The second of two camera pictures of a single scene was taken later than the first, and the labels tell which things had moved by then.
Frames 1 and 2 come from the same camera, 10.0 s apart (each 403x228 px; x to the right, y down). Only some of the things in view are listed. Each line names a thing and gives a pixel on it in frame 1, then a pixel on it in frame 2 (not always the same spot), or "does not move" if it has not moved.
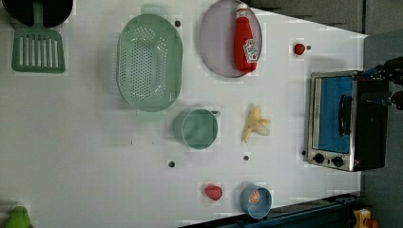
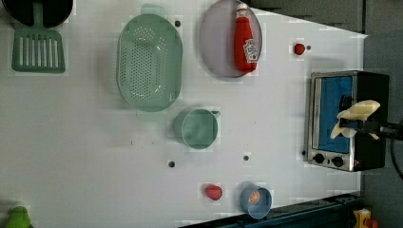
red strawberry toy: [214, 192] does not move
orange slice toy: [254, 197] does not move
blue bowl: [255, 199] does not move
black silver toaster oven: [344, 130] does not move
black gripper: [392, 68] to [374, 125]
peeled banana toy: [255, 123] to [359, 111]
